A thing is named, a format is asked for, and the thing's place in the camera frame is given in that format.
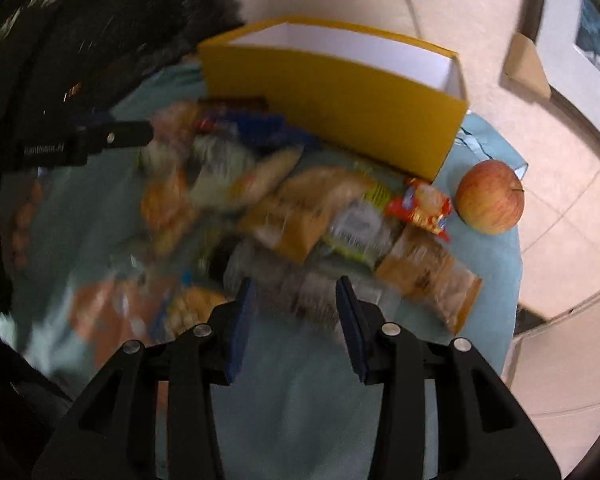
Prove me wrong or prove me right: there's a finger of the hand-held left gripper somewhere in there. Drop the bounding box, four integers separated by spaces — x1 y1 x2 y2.
72 113 155 154

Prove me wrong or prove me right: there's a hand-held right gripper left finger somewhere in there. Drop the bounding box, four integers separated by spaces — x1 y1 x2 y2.
30 276 257 480

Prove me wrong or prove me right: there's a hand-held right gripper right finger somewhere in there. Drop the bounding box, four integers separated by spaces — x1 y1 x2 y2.
335 276 563 480

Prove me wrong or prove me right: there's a heap of assorted snack packets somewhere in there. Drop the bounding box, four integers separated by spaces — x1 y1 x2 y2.
70 97 483 356

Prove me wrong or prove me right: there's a red orange snack packet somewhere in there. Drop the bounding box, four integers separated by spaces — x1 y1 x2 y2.
385 177 453 243

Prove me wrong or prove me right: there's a yellow cardboard box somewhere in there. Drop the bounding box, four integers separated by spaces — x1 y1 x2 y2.
197 17 470 183

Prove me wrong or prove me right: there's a light blue tablecloth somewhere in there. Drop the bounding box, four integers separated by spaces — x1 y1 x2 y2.
0 60 528 480

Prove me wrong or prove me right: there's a black carved cabinet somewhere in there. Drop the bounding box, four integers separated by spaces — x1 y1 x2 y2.
0 0 243 126

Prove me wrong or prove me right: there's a red yellow apple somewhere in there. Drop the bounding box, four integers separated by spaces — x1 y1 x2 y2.
455 160 526 235

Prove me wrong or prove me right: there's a brown cardboard piece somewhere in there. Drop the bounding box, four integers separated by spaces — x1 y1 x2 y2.
500 32 552 101

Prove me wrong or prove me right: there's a framed picture with white mat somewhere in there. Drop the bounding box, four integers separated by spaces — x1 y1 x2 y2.
522 0 600 161

